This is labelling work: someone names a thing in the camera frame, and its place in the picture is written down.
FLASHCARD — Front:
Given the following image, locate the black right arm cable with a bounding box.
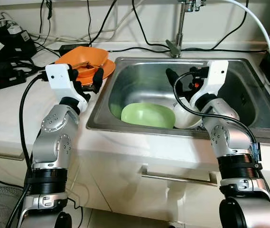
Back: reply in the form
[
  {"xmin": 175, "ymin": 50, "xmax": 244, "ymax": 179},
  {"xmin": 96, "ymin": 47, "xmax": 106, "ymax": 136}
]
[{"xmin": 174, "ymin": 71, "xmax": 259, "ymax": 148}]

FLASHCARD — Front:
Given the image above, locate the silver drawer handle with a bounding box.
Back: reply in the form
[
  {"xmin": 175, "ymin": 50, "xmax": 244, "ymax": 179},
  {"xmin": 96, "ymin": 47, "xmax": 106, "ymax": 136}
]
[{"xmin": 141, "ymin": 165, "xmax": 219, "ymax": 187}]

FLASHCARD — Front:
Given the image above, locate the brown long-handled spoon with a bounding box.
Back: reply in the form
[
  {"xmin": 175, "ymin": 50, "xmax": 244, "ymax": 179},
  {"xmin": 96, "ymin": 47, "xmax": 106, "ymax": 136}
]
[{"xmin": 71, "ymin": 59, "xmax": 108, "ymax": 69}]

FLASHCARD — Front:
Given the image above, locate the white ceramic bowl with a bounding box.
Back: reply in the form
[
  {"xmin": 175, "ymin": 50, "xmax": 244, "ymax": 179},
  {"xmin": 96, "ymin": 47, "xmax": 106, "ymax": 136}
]
[{"xmin": 173, "ymin": 102, "xmax": 204, "ymax": 130}]

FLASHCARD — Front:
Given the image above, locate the orange plastic plate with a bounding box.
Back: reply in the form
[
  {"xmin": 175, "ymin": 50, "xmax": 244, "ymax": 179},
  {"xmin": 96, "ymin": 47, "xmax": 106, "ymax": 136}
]
[{"xmin": 75, "ymin": 59, "xmax": 116, "ymax": 80}]

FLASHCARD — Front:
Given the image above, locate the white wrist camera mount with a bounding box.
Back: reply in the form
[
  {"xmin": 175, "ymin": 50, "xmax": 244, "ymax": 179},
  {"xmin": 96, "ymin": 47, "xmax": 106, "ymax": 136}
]
[
  {"xmin": 45, "ymin": 63, "xmax": 89, "ymax": 103},
  {"xmin": 190, "ymin": 60, "xmax": 229, "ymax": 107}
]

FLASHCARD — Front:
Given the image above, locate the white flexible hose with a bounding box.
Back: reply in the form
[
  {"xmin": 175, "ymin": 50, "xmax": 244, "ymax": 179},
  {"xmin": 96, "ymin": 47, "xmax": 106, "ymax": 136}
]
[{"xmin": 220, "ymin": 0, "xmax": 270, "ymax": 86}]

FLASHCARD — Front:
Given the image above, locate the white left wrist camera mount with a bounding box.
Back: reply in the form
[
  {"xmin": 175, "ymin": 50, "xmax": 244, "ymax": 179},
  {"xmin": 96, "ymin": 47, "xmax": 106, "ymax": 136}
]
[{"xmin": 45, "ymin": 63, "xmax": 89, "ymax": 103}]

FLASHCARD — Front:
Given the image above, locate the black power strip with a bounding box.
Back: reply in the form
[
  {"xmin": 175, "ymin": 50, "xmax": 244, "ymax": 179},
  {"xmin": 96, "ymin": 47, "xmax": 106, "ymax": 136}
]
[{"xmin": 0, "ymin": 59, "xmax": 28, "ymax": 93}]

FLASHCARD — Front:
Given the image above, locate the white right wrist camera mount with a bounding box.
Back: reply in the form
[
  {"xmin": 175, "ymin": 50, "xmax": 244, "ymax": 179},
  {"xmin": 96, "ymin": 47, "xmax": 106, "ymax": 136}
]
[{"xmin": 190, "ymin": 60, "xmax": 229, "ymax": 107}]

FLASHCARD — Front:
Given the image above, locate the black battery charger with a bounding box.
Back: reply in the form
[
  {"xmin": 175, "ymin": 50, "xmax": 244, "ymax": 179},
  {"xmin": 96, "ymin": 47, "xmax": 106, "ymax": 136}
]
[{"xmin": 0, "ymin": 21, "xmax": 38, "ymax": 60}]

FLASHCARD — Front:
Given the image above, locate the orange plastic bowl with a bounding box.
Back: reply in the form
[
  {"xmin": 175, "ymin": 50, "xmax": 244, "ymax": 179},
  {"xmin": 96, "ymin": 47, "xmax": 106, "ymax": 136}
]
[{"xmin": 55, "ymin": 46, "xmax": 109, "ymax": 72}]

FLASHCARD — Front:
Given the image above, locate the chrome sink faucet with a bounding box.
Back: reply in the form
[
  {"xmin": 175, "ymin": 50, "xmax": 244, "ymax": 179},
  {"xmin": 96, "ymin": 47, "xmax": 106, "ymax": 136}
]
[{"xmin": 166, "ymin": 0, "xmax": 206, "ymax": 58}]

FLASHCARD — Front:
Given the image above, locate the stainless steel sink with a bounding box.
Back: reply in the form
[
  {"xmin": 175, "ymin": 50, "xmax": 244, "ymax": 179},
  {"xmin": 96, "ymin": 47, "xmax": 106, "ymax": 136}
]
[{"xmin": 86, "ymin": 57, "xmax": 270, "ymax": 145}]

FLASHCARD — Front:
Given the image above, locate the black power adapter brick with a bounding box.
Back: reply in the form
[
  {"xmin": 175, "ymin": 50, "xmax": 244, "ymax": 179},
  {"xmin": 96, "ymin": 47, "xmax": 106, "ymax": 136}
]
[{"xmin": 59, "ymin": 44, "xmax": 90, "ymax": 53}]

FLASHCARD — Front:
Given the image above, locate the light green plate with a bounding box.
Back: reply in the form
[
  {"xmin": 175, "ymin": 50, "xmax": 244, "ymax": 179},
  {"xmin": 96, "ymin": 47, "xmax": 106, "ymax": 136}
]
[{"xmin": 121, "ymin": 103, "xmax": 176, "ymax": 129}]

